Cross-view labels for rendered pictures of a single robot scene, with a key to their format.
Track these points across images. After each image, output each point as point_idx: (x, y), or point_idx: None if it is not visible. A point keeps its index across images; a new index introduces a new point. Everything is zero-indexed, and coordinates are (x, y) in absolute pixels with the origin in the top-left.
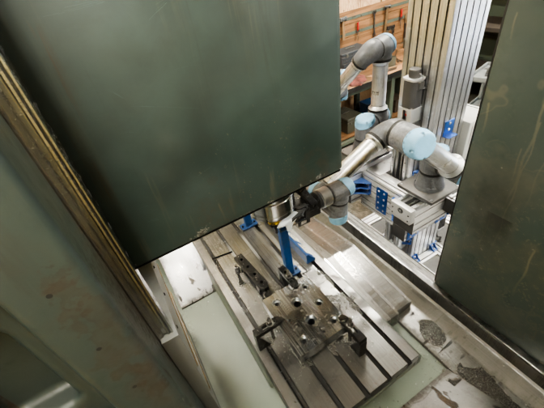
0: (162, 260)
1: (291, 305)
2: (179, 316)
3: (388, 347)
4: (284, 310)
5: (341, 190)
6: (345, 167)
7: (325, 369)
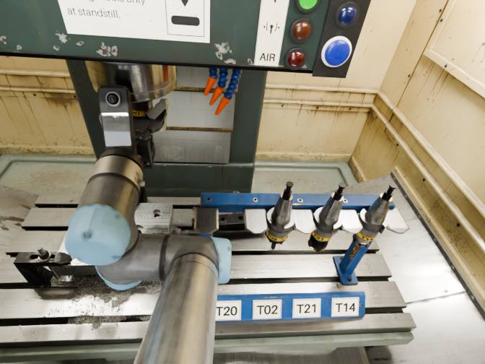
0: (344, 189)
1: (138, 223)
2: (188, 120)
3: (1, 313)
4: (139, 214)
5: (80, 200)
6: (168, 296)
7: (63, 236)
